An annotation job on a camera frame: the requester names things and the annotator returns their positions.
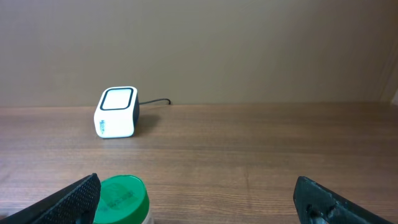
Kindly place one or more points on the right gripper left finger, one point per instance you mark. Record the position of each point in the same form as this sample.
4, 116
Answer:
74, 204

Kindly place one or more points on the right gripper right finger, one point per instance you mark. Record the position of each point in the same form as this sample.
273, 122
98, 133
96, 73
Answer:
315, 203

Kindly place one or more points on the green lid jar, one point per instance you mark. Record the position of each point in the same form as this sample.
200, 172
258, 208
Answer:
123, 200

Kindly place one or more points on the white barcode scanner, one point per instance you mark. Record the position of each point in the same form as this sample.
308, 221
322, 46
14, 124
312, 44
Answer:
117, 112

